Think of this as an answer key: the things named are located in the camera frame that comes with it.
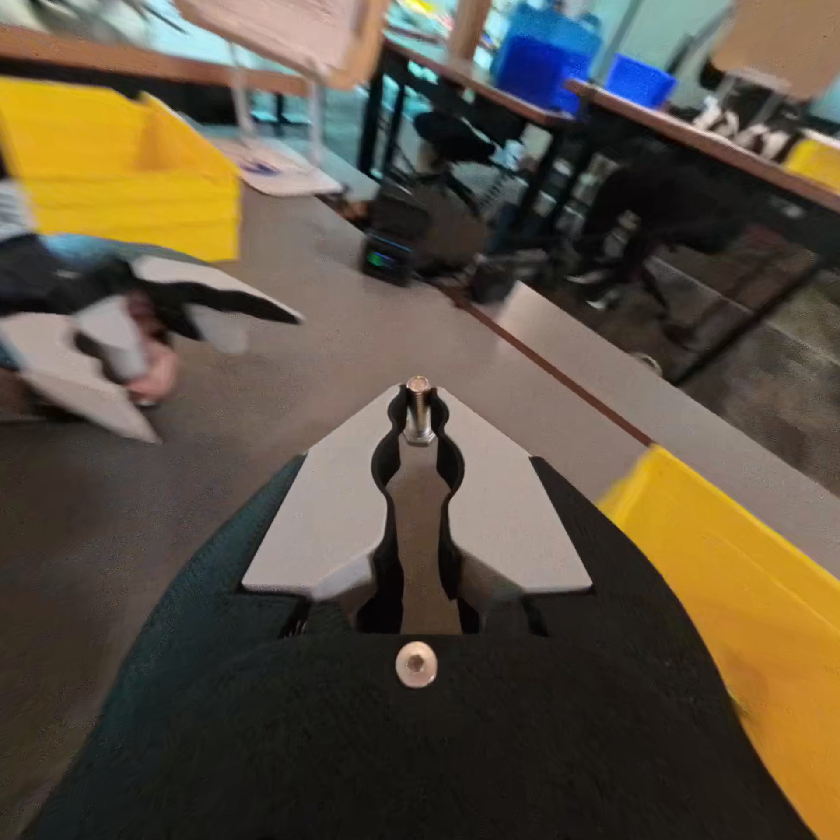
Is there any beige board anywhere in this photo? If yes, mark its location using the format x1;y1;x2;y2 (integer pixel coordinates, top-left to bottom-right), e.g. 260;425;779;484
710;0;840;101

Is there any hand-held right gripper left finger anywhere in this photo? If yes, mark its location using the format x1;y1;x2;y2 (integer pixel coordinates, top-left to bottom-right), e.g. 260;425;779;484
240;385;404;634

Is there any large blue plastic bin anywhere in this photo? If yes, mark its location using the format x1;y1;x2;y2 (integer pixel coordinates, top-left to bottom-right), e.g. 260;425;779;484
492;2;602;114

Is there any steel hex bolt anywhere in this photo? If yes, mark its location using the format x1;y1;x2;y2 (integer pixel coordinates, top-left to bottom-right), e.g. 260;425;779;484
402;375;437;447

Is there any small blue plastic bin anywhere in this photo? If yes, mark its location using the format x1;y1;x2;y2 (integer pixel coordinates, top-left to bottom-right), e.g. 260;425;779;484
604;52;678;110

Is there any person's left hand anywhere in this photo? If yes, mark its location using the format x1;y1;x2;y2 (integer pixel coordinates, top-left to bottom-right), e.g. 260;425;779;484
125;294;181;408

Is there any black office chair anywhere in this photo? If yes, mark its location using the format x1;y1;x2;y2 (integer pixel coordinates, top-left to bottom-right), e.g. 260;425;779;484
412;110;501;214

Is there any white paper sheet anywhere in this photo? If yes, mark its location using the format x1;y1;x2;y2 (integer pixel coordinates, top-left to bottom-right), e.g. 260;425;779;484
220;139;347;199

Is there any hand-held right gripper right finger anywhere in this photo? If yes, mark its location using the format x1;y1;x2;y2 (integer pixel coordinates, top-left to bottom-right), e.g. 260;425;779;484
433;386;594;634

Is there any yellow plastic bin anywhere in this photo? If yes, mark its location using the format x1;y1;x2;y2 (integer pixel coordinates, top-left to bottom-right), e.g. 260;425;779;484
0;75;242;263
598;445;840;840
784;131;840;193

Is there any wooden post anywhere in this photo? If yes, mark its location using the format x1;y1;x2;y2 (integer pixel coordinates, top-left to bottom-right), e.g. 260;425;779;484
446;0;493;61

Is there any small black box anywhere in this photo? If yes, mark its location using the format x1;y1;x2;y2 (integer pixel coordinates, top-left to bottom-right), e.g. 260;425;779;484
468;255;521;304

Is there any brown wooden table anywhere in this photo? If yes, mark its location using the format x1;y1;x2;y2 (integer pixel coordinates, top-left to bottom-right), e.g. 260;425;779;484
360;36;580;217
564;79;840;385
0;25;311;126

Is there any cardboard board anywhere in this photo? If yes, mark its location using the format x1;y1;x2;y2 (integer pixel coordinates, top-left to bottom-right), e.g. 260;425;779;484
172;0;389;91

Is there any black device with green display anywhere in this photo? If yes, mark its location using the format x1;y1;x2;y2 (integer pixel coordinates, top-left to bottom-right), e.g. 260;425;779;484
360;226;419;287

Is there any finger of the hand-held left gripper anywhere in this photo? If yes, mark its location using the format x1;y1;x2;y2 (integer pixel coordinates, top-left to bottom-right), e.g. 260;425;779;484
130;255;304;355
0;310;163;445

